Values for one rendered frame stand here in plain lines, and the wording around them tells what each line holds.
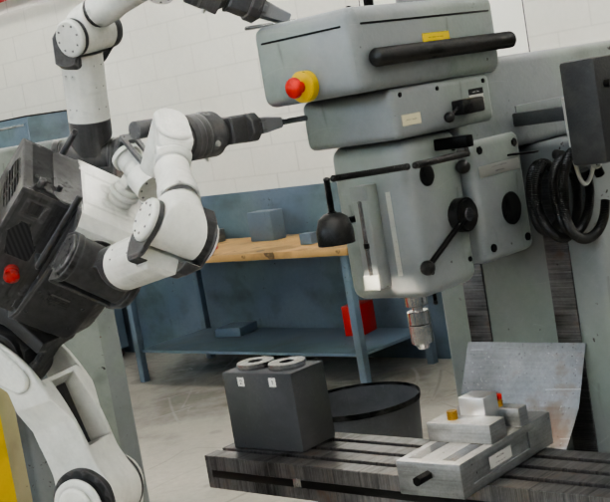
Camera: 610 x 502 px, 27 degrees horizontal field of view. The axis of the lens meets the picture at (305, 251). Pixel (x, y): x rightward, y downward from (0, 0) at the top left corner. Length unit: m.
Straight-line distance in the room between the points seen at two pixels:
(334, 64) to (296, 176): 6.23
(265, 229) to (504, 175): 5.79
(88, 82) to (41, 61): 7.91
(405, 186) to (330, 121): 0.20
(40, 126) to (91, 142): 7.03
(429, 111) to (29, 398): 1.01
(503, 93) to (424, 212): 0.38
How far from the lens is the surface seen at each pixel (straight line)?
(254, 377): 2.93
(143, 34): 9.55
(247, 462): 2.92
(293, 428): 2.89
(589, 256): 2.79
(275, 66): 2.46
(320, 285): 8.59
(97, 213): 2.46
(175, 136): 2.25
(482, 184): 2.61
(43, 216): 2.45
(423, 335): 2.60
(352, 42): 2.33
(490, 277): 2.94
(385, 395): 4.88
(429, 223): 2.49
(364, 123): 2.45
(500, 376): 2.95
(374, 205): 2.49
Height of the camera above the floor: 1.72
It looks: 6 degrees down
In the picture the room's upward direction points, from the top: 10 degrees counter-clockwise
